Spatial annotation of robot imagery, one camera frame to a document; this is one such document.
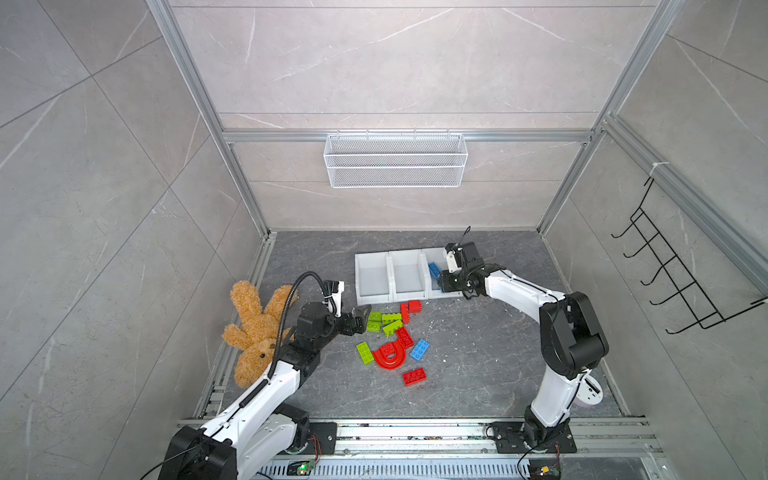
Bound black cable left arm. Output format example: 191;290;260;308
266;269;328;379

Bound brown teddy bear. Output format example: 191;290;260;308
222;281;291;389

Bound blue lego brick studs up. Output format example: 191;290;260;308
410;339;430;361

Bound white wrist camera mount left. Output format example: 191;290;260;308
323;280;345;317

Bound red lego brick square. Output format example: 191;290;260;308
408;300;423;313

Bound white left storage bin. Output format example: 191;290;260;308
354;252;392;305

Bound green lego brick lower left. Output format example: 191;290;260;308
366;320;382;333

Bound white wire mesh basket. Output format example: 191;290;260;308
323;133;469;189

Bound white tape roll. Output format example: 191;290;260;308
574;374;604;408

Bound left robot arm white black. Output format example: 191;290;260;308
158;302;372;479

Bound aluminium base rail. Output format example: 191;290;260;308
176;416;667;480

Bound red lego arch piece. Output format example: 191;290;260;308
373;340;406;370

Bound blue lego brick underside up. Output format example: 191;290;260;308
428;262;441;282

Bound red lego brick front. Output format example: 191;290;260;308
402;368;427;387

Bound red lego brick long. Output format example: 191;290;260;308
400;302;410;325

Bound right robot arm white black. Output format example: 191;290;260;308
437;242;609;451

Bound green lego brick lone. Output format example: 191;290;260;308
356;341;375;365

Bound white storage bin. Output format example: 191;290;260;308
421;246;466;300
387;249;427;302
354;252;392;305

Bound white middle storage bin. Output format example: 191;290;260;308
387;249;427;302

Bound black wire hook rack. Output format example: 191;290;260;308
611;177;767;335

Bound white right storage bin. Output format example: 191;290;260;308
421;246;466;300

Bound green lego brick tilted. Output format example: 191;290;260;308
382;320;404;337

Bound green lego brick upper side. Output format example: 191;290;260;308
382;313;402;325

